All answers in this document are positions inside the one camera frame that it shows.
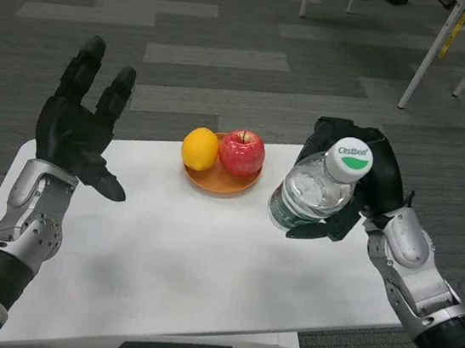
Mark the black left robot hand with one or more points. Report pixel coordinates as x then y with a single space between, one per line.
66 135

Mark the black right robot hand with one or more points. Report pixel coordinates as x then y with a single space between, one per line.
386 181

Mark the clear water bottle white cap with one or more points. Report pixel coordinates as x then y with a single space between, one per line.
312 189

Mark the yellow lemon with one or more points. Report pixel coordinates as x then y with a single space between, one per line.
199 150

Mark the red apple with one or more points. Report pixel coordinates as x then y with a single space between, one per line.
241 154

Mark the orange round plate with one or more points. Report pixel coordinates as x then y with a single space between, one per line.
222 183

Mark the white metal table frame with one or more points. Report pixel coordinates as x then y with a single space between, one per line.
428 54

